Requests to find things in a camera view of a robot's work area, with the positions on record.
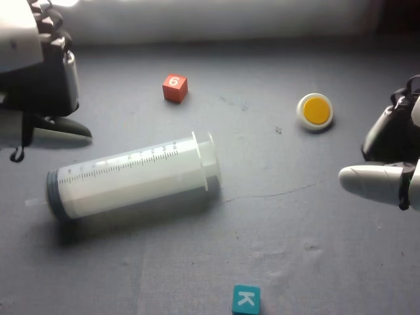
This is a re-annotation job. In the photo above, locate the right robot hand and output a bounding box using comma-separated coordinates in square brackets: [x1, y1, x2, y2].
[337, 74, 420, 213]

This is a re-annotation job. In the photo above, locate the large clear plastic syringe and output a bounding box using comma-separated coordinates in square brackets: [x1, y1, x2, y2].
[25, 131, 223, 222]

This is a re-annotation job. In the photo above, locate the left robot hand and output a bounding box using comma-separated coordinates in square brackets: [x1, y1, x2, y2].
[0, 0, 93, 163]

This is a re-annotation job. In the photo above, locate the orange number cube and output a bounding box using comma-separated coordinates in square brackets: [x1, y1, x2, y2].
[161, 73, 188, 105]

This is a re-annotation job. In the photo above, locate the white foam board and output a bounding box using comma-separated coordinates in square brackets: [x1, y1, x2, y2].
[49, 0, 378, 45]

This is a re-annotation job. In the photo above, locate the blue letter K cube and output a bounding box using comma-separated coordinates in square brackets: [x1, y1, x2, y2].
[231, 284, 263, 315]

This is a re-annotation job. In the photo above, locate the grey table cloth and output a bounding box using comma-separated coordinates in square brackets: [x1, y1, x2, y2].
[0, 41, 420, 315]

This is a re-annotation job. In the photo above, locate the yellow button with white rim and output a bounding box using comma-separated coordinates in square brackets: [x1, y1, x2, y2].
[295, 93, 334, 133]

